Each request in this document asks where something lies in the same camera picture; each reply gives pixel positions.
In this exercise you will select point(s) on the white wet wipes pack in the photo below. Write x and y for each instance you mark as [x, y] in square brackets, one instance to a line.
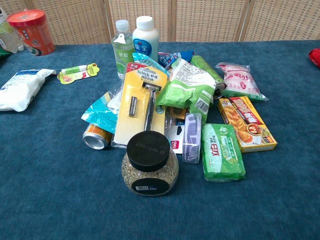
[21, 87]

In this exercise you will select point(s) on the clear plastic case purple contents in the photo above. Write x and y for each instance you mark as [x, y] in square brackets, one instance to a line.
[192, 137]

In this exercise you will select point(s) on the yellow razor blister pack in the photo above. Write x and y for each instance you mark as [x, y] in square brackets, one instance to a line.
[140, 105]

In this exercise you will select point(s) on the white blue-label milk bottle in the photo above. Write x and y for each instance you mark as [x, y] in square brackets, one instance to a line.
[146, 40]

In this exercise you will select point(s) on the orange drink can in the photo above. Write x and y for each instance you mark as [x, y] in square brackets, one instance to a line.
[96, 138]

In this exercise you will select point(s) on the green soap bar package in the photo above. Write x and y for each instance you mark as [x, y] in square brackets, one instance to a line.
[221, 152]

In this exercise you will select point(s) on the orange black packet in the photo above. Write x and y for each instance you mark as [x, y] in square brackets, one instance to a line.
[176, 111]

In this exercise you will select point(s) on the red object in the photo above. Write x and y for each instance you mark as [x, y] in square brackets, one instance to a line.
[315, 58]

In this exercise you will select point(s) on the wicker folding screen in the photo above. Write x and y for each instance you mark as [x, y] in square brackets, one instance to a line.
[160, 20]

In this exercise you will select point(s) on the clear green-label water bottle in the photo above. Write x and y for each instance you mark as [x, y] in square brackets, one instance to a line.
[122, 50]

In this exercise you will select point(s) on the lip balm blister card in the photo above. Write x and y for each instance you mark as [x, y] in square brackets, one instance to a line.
[78, 72]

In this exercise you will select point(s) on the glass jar with black lid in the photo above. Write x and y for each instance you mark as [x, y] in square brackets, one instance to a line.
[150, 170]

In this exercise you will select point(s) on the green and white snack bag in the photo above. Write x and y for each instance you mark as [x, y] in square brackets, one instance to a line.
[186, 87]

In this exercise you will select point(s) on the clear lime drink bottle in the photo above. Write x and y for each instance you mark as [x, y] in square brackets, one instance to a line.
[8, 37]

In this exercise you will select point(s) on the white red stationery blister card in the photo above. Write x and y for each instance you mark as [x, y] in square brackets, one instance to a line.
[175, 137]

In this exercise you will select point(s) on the blue red snack packet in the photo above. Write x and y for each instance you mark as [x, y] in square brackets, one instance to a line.
[172, 58]

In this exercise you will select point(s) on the red orange cup container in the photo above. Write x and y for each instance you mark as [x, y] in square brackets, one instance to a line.
[33, 32]

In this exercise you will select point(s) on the green tube can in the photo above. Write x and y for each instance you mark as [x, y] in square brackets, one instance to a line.
[207, 71]

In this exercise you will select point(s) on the green cloth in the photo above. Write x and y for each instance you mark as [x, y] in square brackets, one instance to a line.
[3, 54]

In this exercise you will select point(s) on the pink and white bag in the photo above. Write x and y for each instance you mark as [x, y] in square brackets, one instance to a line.
[241, 81]

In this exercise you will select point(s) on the teal and white pouch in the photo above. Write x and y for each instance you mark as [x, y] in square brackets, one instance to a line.
[102, 112]

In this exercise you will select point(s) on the yellow curry box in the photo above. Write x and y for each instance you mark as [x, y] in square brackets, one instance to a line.
[247, 122]

